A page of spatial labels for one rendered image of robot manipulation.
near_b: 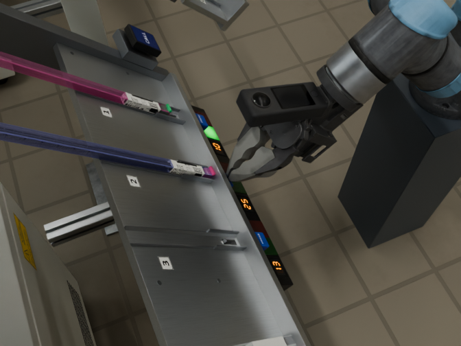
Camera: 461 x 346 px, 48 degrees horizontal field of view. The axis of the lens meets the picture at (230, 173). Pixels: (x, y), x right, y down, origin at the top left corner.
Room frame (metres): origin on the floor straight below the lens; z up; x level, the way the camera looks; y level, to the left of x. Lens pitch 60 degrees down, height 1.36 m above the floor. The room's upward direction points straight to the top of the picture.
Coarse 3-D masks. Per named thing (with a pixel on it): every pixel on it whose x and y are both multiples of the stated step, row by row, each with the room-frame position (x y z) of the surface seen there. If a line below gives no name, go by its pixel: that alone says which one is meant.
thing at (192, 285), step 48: (96, 96) 0.42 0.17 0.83; (144, 96) 0.48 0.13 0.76; (144, 144) 0.38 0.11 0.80; (144, 192) 0.29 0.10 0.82; (192, 192) 0.33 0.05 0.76; (144, 240) 0.22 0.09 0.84; (192, 240) 0.25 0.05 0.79; (144, 288) 0.16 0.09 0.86; (192, 288) 0.18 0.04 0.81; (240, 288) 0.20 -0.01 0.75; (192, 336) 0.12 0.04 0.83; (240, 336) 0.14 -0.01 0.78
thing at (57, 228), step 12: (108, 204) 0.53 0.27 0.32; (72, 216) 0.50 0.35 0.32; (84, 216) 0.50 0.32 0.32; (96, 216) 0.50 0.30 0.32; (108, 216) 0.50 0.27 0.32; (48, 228) 0.47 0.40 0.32; (60, 228) 0.48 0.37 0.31; (72, 228) 0.47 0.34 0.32; (84, 228) 0.48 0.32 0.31; (96, 228) 0.48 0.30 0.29; (48, 240) 0.44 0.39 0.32; (60, 240) 0.45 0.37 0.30
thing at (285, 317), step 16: (176, 80) 0.54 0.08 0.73; (176, 96) 0.51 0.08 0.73; (192, 112) 0.48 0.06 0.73; (192, 128) 0.45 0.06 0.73; (192, 144) 0.43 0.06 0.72; (208, 144) 0.42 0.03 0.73; (208, 160) 0.39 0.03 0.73; (224, 176) 0.36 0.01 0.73; (224, 192) 0.34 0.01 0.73; (224, 208) 0.32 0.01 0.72; (240, 208) 0.32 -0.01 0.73; (240, 224) 0.29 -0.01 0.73; (240, 240) 0.27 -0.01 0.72; (256, 240) 0.27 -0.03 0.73; (256, 256) 0.25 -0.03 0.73; (256, 272) 0.23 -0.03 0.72; (272, 272) 0.23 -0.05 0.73; (272, 288) 0.20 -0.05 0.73; (272, 304) 0.19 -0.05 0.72; (288, 304) 0.18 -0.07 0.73; (288, 320) 0.17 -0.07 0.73; (304, 336) 0.15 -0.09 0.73
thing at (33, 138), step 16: (0, 128) 0.29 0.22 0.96; (16, 128) 0.30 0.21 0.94; (32, 144) 0.29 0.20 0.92; (48, 144) 0.30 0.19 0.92; (64, 144) 0.30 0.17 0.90; (80, 144) 0.31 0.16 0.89; (96, 144) 0.32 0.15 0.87; (112, 160) 0.32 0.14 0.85; (128, 160) 0.33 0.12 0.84; (144, 160) 0.33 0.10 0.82; (160, 160) 0.35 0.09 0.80; (208, 176) 0.36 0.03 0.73
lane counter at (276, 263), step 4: (272, 260) 0.27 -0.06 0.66; (276, 260) 0.27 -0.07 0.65; (280, 260) 0.27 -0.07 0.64; (272, 264) 0.26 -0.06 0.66; (276, 264) 0.26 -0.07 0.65; (280, 264) 0.27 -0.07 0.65; (276, 268) 0.26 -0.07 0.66; (280, 268) 0.26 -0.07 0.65; (284, 268) 0.26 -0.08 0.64; (276, 272) 0.25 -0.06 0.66; (280, 272) 0.25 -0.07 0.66; (284, 272) 0.26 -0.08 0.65; (276, 276) 0.24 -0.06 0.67; (280, 276) 0.25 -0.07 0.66; (284, 276) 0.25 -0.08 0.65; (288, 276) 0.25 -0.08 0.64
